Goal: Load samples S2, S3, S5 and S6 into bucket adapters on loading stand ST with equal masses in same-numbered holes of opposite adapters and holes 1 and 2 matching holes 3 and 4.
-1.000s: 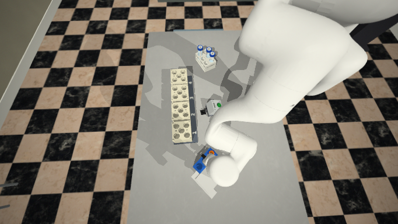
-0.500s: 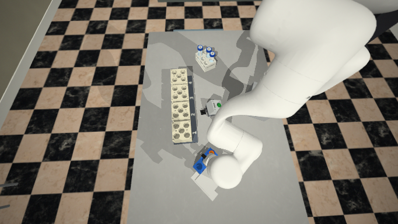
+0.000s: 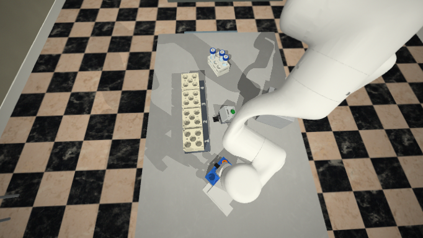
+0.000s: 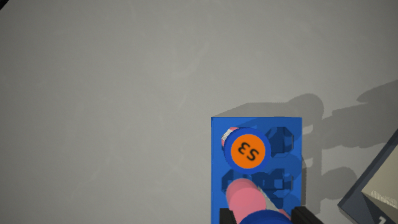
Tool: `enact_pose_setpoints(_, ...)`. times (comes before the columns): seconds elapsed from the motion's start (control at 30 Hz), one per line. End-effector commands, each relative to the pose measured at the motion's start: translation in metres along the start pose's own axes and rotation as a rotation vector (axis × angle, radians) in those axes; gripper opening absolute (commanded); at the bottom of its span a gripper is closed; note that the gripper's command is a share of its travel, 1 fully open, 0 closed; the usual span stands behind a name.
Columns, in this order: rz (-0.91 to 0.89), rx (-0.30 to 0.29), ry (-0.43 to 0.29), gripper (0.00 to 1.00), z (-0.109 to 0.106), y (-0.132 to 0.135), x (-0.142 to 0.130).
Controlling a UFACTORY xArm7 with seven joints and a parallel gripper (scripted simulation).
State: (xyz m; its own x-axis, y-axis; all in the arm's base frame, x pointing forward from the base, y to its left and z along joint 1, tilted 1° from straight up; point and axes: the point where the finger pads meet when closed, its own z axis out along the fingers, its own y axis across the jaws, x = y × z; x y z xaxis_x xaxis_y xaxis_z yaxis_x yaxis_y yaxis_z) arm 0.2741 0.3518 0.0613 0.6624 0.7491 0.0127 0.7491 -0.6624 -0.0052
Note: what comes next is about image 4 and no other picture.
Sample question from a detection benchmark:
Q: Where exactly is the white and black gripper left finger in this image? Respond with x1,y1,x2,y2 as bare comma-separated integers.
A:
219,208,237,224

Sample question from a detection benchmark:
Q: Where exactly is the blue tube rack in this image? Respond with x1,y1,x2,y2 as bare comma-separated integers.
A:
211,117,302,224

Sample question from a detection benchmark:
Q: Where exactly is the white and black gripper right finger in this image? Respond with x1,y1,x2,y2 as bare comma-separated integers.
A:
291,206,324,224

